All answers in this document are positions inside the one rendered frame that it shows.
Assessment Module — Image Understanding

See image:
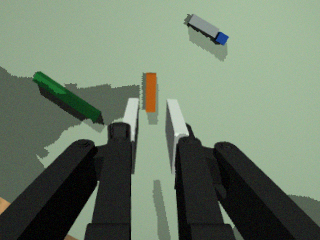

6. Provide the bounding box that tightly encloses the small blue cube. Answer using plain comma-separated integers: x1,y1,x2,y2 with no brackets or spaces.
214,32,229,45

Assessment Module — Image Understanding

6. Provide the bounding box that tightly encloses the orange rod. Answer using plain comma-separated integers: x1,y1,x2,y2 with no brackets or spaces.
146,73,156,112

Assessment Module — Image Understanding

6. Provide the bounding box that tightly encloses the grey rod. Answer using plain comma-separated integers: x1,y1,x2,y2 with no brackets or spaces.
187,14,220,38

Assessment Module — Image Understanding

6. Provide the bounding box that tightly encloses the green rod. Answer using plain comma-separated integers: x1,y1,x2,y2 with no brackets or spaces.
32,71,101,122

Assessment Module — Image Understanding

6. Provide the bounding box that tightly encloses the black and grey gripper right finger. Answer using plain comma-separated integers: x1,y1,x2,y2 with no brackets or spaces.
165,99,320,240

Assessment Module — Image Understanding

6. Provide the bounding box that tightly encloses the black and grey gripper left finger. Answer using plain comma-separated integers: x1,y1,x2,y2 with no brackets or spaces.
0,98,139,240

